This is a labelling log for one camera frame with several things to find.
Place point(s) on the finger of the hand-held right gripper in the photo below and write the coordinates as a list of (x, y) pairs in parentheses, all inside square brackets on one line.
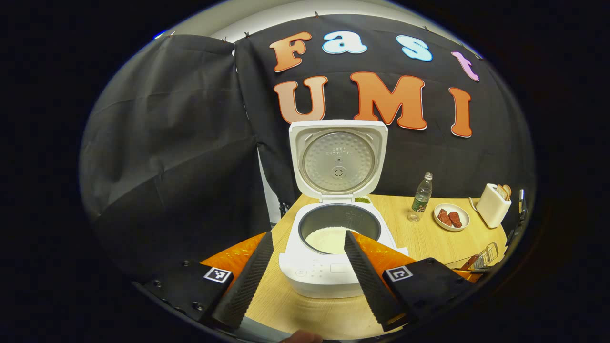
[(469, 275)]

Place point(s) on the white toaster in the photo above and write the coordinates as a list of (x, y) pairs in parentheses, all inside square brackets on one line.
[(491, 209)]

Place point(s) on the white rice cooker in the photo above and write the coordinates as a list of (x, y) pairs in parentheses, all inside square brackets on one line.
[(333, 278)]

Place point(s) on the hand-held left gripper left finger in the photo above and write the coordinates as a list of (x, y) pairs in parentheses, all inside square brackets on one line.
[(248, 286)]

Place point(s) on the toast bread slice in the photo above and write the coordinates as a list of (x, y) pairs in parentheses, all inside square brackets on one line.
[(500, 192), (508, 191)]

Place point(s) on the red meat piece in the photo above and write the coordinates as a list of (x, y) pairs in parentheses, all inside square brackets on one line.
[(455, 219), (444, 217)]

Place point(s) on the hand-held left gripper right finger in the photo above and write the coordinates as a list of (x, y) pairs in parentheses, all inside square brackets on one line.
[(371, 286)]

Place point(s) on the brown wooden spoon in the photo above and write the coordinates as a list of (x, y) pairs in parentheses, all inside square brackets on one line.
[(472, 263)]

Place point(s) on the white round plate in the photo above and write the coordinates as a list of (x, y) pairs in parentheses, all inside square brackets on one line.
[(464, 216)]

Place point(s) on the clear plastic water bottle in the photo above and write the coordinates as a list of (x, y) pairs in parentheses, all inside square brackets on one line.
[(421, 200)]

